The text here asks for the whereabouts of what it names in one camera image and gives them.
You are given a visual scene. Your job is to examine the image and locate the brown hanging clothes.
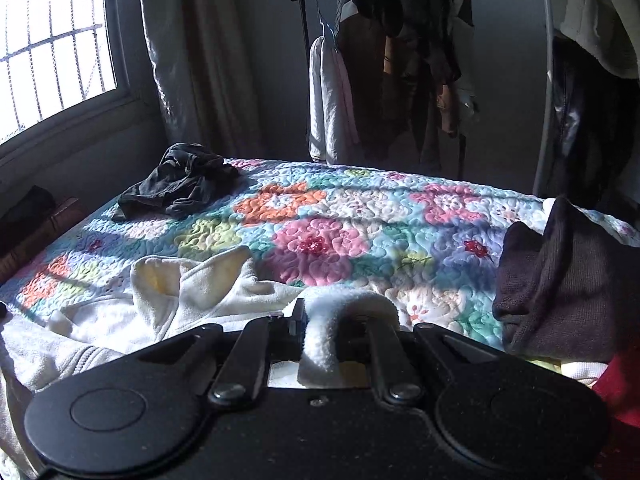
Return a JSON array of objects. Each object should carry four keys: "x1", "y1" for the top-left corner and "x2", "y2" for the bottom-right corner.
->
[{"x1": 334, "y1": 0, "x2": 482, "y2": 173}]

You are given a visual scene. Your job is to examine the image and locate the crumpled dark grey garment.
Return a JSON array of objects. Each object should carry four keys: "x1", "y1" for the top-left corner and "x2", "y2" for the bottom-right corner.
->
[{"x1": 111, "y1": 142, "x2": 242, "y2": 222}]

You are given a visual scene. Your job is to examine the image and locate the white waffle cloth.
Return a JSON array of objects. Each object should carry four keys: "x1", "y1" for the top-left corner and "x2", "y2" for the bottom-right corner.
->
[{"x1": 522, "y1": 352, "x2": 613, "y2": 388}]

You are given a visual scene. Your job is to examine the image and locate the white fleece zip jacket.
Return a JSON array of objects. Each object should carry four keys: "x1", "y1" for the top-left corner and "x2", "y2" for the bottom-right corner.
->
[{"x1": 0, "y1": 245, "x2": 401, "y2": 480}]

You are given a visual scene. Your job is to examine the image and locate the floral quilted bedspread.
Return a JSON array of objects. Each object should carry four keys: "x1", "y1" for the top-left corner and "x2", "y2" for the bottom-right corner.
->
[{"x1": 0, "y1": 157, "x2": 640, "y2": 378}]

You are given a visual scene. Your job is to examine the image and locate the black leather jacket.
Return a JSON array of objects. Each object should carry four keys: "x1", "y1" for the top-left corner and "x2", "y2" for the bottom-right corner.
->
[{"x1": 549, "y1": 35, "x2": 640, "y2": 213}]

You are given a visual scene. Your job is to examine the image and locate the white curved pole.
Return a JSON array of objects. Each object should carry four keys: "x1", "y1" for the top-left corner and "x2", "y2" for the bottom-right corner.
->
[{"x1": 531, "y1": 0, "x2": 557, "y2": 197}]

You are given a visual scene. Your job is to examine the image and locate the cream fleece hanging garment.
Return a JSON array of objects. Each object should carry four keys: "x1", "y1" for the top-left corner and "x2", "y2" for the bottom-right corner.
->
[{"x1": 559, "y1": 0, "x2": 640, "y2": 80}]

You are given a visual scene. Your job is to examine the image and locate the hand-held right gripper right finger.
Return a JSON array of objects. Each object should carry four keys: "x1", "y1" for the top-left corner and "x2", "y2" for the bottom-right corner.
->
[{"x1": 349, "y1": 312, "x2": 507, "y2": 407}]

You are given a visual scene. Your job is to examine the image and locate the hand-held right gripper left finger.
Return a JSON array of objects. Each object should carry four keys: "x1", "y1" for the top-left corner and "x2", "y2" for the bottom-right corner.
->
[{"x1": 125, "y1": 298, "x2": 308, "y2": 409}]

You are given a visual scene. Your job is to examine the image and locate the black cloth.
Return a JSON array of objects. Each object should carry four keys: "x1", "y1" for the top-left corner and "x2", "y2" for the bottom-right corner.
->
[{"x1": 0, "y1": 185, "x2": 57, "y2": 253}]

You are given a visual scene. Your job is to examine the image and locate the dark brown folded garment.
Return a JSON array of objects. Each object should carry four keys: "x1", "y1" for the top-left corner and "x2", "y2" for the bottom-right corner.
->
[{"x1": 492, "y1": 196, "x2": 640, "y2": 365}]

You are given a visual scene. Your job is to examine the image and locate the brown cushion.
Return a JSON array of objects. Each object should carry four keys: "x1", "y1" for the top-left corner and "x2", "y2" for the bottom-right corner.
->
[{"x1": 0, "y1": 196, "x2": 87, "y2": 285}]

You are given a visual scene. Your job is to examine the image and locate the white hanging garment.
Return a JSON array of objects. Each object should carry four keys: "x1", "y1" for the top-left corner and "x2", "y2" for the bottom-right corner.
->
[{"x1": 307, "y1": 34, "x2": 360, "y2": 165}]

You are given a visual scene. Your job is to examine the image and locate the black clothes rack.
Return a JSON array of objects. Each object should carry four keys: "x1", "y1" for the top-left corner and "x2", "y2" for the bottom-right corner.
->
[{"x1": 290, "y1": 0, "x2": 477, "y2": 182}]

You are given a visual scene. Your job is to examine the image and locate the beige curtain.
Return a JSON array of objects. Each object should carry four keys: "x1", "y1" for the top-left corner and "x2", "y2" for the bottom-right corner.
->
[{"x1": 136, "y1": 0, "x2": 268, "y2": 162}]

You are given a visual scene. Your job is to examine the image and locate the barred window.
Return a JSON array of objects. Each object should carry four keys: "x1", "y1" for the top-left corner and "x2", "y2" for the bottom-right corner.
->
[{"x1": 0, "y1": 0, "x2": 121, "y2": 147}]

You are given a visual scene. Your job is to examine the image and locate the red cloth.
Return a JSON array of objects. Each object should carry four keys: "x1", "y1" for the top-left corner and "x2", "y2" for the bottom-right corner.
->
[{"x1": 591, "y1": 342, "x2": 640, "y2": 428}]

